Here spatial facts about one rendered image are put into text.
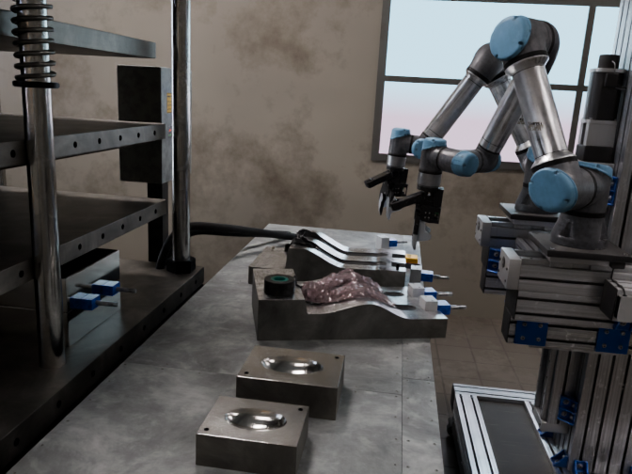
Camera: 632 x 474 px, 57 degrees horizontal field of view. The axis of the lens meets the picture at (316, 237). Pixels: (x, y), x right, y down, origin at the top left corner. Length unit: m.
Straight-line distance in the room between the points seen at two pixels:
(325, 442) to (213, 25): 3.22
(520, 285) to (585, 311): 0.19
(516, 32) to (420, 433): 1.05
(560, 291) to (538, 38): 0.69
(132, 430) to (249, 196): 2.95
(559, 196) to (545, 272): 0.25
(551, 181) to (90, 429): 1.20
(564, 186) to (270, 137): 2.59
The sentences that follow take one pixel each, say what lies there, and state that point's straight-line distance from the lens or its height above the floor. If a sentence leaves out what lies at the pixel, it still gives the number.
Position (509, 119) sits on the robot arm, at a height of 1.37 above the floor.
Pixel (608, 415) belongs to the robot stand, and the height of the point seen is 0.45.
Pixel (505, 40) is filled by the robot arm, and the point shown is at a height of 1.57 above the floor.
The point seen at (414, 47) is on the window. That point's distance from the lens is 3.82.
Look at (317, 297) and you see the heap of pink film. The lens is 1.58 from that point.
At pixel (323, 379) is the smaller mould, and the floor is 0.87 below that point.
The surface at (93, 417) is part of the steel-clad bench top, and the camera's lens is 1.23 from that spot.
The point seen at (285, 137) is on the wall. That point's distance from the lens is 3.89.
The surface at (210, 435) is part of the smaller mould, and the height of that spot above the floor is 0.86.
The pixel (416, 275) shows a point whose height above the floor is 0.83.
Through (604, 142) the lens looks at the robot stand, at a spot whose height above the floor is 1.31.
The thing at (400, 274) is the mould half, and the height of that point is 0.88.
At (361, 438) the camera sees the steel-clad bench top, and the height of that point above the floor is 0.80.
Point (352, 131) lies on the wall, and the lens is 3.84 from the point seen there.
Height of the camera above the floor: 1.42
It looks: 14 degrees down
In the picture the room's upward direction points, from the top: 3 degrees clockwise
